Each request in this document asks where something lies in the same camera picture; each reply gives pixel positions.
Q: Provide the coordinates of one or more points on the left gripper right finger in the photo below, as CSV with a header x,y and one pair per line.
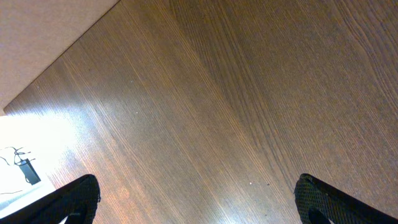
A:
x,y
319,202

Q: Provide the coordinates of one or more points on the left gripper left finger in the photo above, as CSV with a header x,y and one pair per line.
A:
x,y
74,203

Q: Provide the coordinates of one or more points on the black power adapter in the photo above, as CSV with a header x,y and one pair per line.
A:
x,y
31,176

